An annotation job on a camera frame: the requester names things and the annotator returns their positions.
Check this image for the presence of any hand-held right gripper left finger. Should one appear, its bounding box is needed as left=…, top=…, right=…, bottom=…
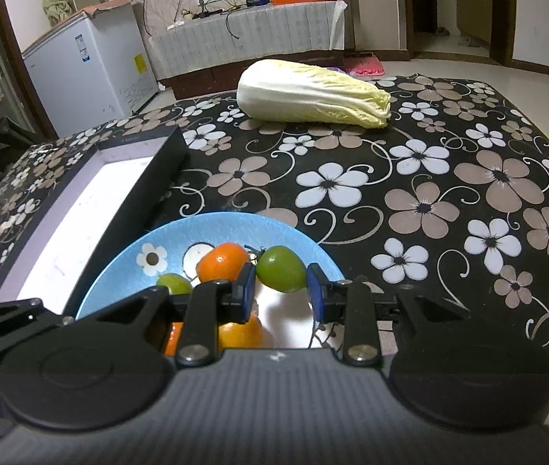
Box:
left=78, top=262, right=257, bottom=368

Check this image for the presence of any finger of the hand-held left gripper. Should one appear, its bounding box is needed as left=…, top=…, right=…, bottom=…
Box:
left=0, top=298, right=74, bottom=368

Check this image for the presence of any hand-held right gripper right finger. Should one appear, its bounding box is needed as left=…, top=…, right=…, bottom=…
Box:
left=306, top=262, right=464, bottom=368

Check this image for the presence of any green tomato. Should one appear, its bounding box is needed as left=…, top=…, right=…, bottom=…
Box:
left=255, top=246, right=308, bottom=294
left=155, top=274, right=194, bottom=296

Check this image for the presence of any orange tomato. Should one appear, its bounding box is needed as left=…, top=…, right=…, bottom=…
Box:
left=161, top=320, right=185, bottom=357
left=196, top=242, right=252, bottom=284

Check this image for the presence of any yellow-orange tomato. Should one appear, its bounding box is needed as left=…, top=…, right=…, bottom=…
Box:
left=217, top=312, right=264, bottom=350

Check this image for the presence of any blue flower-print bowl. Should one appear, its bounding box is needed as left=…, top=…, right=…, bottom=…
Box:
left=75, top=212, right=348, bottom=350

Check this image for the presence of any black tray with white inside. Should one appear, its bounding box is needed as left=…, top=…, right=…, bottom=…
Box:
left=0, top=126, right=190, bottom=306

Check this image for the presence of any black floral tablecloth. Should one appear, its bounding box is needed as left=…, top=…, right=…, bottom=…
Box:
left=0, top=74, right=549, bottom=398

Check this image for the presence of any napa cabbage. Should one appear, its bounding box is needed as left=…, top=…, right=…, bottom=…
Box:
left=236, top=58, right=392, bottom=130

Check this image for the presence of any dark wooden television cabinet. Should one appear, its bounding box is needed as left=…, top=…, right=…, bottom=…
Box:
left=161, top=48, right=359, bottom=101

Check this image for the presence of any pink textured mat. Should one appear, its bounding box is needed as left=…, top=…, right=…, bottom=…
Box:
left=341, top=53, right=387, bottom=78

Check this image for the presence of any white chest freezer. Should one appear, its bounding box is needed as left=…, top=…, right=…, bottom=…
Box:
left=21, top=5, right=160, bottom=119

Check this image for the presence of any brown cardboard sheet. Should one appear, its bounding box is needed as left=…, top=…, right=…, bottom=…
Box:
left=81, top=0, right=136, bottom=16

